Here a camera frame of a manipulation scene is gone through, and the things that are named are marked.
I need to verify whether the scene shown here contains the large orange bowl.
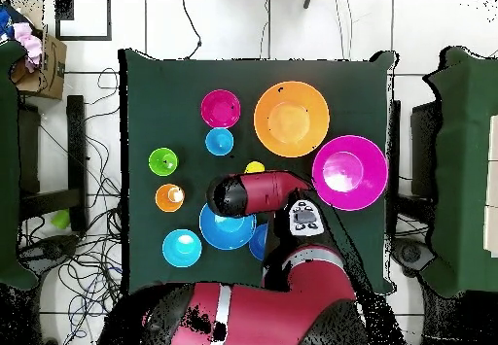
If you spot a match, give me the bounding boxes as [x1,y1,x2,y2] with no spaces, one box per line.
[253,81,331,158]

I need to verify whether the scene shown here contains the blue cup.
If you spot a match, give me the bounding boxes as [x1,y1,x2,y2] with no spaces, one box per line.
[204,126,235,156]

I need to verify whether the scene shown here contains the medium blue bowl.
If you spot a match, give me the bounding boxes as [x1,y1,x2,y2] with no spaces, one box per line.
[198,202,258,252]

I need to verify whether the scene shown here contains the small dark blue bowl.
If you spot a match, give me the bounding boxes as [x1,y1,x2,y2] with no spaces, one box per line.
[248,223,269,261]

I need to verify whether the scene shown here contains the small crimson bowl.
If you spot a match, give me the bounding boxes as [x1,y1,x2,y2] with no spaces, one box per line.
[199,88,242,129]

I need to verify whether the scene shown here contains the orange cup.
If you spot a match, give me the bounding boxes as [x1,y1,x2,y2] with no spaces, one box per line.
[154,183,187,214]

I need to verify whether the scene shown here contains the green cup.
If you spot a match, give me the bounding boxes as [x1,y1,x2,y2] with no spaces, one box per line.
[148,147,180,178]

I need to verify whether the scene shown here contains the small light blue bowl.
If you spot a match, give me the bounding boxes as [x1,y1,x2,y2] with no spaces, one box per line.
[161,228,203,269]

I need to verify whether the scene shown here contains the large magenta bowl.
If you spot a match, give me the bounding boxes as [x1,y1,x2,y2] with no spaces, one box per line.
[311,134,389,212]

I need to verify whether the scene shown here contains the dark green table cloth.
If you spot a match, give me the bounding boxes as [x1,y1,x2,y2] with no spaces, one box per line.
[118,48,398,296]

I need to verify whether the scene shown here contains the dark grey stand base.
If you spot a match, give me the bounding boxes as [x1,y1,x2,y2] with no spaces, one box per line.
[390,237,437,280]

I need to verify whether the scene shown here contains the small green plastic object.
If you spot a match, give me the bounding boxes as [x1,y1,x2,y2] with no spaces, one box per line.
[51,209,71,230]

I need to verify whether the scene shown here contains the black stand base with knob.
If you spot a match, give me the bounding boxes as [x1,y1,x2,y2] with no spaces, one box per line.
[18,234,81,274]

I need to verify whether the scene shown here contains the cardboard box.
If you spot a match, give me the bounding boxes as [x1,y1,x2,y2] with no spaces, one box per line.
[10,29,68,101]

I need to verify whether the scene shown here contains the white box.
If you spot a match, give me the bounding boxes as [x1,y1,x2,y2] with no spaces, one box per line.
[482,114,498,259]

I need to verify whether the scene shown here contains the pink cloth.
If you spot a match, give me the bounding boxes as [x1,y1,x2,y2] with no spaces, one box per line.
[13,21,43,74]

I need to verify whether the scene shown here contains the black cable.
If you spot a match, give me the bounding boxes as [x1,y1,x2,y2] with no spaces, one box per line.
[181,0,202,60]

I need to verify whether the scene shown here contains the tangle of black cables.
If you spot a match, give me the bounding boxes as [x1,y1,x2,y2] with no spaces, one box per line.
[18,66,129,345]

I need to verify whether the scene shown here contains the black square frame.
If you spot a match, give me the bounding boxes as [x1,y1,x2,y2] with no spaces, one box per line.
[54,0,113,42]

